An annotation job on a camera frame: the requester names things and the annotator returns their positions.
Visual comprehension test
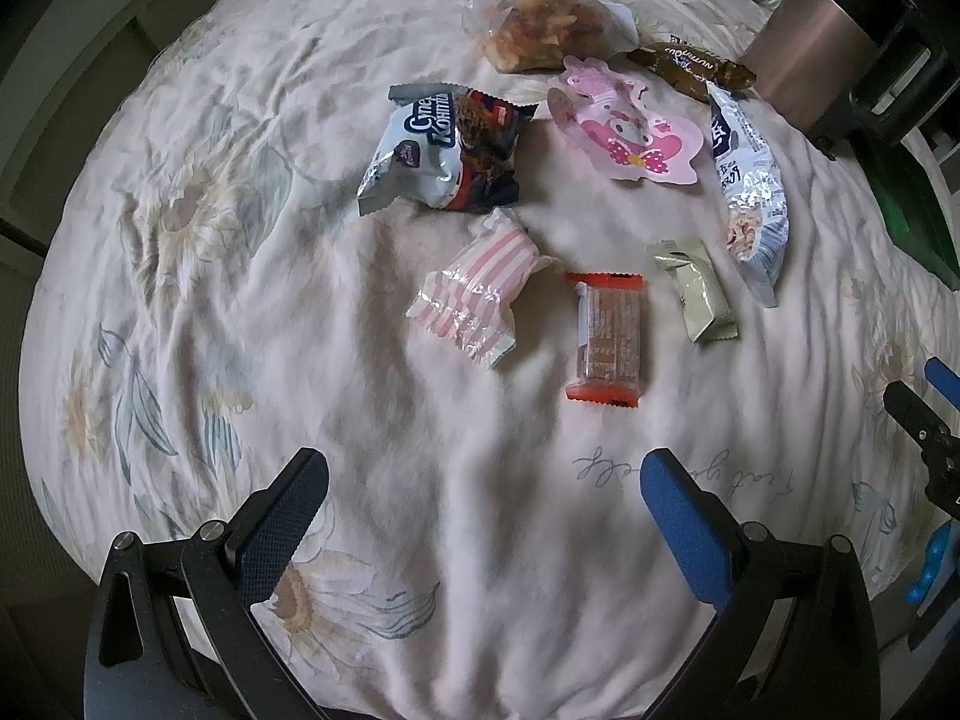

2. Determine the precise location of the floral bed sheet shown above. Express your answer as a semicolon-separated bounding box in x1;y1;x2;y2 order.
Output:
20;0;958;718

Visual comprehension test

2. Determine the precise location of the black chair frame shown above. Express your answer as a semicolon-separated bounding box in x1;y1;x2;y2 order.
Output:
811;0;958;153

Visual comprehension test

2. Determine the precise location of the clear bag of mixed snacks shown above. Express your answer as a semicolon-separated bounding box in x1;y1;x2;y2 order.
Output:
464;0;640;73

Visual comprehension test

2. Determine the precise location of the white blue cereal snack packet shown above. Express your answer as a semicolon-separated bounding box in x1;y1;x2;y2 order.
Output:
706;82;789;309

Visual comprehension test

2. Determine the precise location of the pale green small packet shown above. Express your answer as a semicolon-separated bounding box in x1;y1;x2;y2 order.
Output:
651;238;739;343

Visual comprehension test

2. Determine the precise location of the orange wafer bar packet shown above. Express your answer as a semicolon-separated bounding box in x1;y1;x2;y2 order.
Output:
565;271;644;408

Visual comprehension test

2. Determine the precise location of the brown chocolate bar wrapper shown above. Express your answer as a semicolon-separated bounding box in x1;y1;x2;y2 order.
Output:
626;43;757;103

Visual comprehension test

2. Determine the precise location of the blue gloved hand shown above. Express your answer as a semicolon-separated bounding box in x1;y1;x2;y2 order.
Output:
907;522;952;605

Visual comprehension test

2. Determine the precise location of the green storage basket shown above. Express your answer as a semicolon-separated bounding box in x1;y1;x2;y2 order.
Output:
851;133;958;291

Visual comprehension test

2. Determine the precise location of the blue white cookie packet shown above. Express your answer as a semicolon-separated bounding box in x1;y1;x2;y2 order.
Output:
356;83;537;216

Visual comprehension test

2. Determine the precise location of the pink striped snack packet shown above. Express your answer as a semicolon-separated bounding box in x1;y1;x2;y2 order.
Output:
407;208;560;367

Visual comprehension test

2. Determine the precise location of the copper metal bin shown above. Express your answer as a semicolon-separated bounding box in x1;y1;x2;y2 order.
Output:
737;0;925;134

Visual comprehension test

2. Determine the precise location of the pink cartoon character packet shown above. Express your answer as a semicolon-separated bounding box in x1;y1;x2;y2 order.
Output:
547;55;704;185

